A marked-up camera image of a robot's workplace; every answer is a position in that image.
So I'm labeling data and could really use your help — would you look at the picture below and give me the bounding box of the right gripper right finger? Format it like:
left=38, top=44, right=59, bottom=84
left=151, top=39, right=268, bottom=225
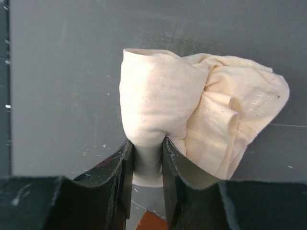
left=162, top=138, right=307, bottom=230

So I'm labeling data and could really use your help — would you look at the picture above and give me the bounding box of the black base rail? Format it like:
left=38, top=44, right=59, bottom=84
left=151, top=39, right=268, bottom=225
left=0, top=0, right=12, bottom=177

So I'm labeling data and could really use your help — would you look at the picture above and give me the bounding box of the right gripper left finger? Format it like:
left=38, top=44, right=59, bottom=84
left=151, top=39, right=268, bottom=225
left=0, top=141, right=133, bottom=230

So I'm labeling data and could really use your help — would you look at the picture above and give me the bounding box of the orange wooden divided organizer box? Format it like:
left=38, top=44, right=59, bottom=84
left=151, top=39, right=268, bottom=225
left=135, top=210, right=168, bottom=230

